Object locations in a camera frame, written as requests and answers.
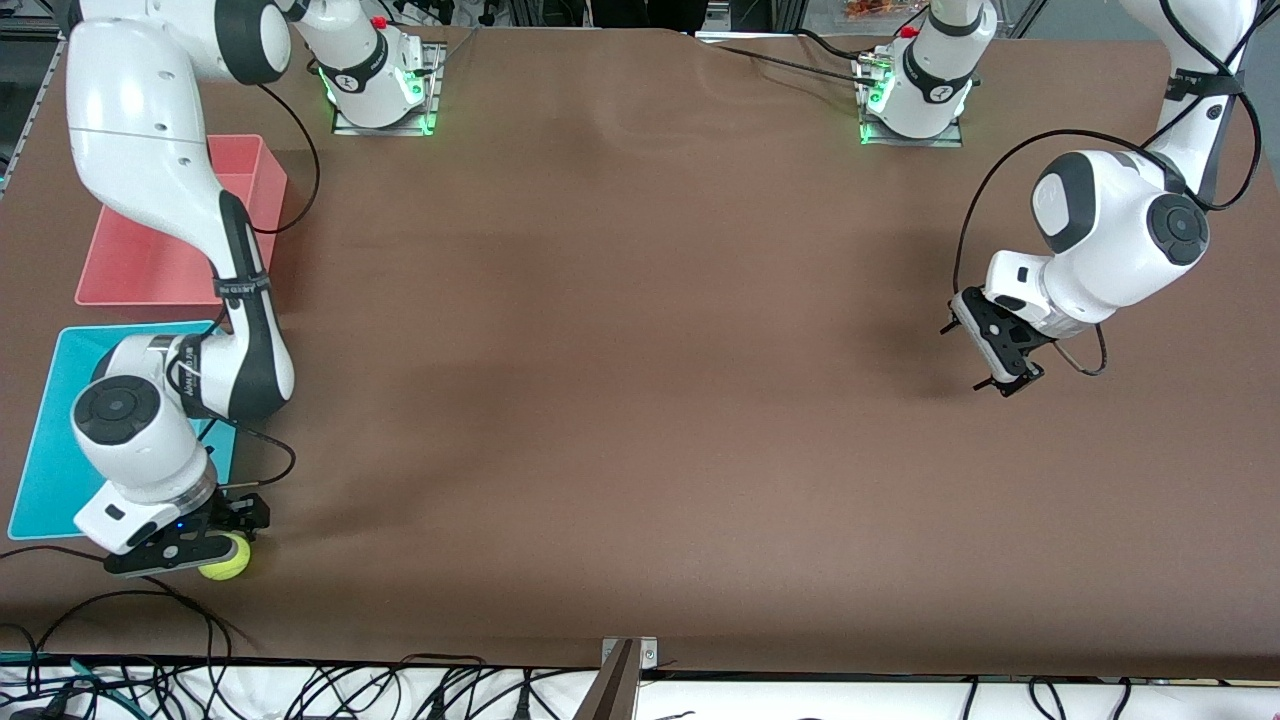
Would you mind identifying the small metal bracket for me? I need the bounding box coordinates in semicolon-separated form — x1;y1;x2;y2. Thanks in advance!
600;636;660;669

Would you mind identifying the thin grey cable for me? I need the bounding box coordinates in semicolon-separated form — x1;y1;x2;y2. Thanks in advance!
425;25;483;79

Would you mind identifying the dark clothed person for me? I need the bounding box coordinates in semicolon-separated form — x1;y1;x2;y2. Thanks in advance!
595;0;706;31

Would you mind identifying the yellow-green tennis ball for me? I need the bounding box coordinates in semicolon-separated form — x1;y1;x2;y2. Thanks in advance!
198;533;252;582

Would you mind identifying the thin black cable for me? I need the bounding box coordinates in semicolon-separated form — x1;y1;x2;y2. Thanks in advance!
0;545;258;651
25;590;233;691

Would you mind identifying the metal base plate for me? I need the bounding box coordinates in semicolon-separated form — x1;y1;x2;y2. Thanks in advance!
855;55;967;149
330;42;447;138

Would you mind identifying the teal cable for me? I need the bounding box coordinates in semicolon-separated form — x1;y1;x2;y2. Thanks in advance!
0;652;136;701

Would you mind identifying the grey metal pole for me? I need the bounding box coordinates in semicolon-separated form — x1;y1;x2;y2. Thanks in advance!
572;640;641;720

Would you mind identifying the black cable with plug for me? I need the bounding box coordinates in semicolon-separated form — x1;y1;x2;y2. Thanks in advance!
400;665;471;720
500;668;546;720

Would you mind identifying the blue plastic bin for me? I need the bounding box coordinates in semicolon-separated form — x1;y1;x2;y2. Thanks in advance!
7;322;239;541

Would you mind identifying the pink plastic bin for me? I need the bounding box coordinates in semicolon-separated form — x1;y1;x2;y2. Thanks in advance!
75;133;290;309

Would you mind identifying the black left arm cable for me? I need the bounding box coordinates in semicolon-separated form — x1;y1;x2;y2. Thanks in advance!
953;0;1263;378

